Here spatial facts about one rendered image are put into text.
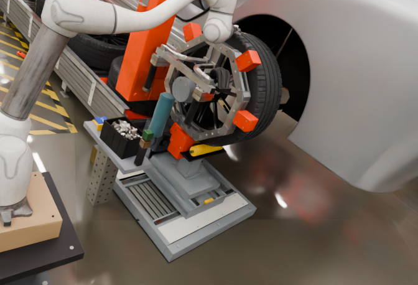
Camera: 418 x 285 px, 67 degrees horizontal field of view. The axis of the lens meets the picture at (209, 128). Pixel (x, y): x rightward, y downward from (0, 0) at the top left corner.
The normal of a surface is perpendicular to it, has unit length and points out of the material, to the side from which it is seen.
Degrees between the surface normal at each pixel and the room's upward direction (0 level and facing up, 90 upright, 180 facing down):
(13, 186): 86
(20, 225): 4
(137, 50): 90
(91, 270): 0
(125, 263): 0
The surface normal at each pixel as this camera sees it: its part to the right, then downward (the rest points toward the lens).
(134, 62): -0.65, 0.11
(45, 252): 0.37, -0.82
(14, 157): 0.76, 0.04
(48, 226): 0.58, 0.58
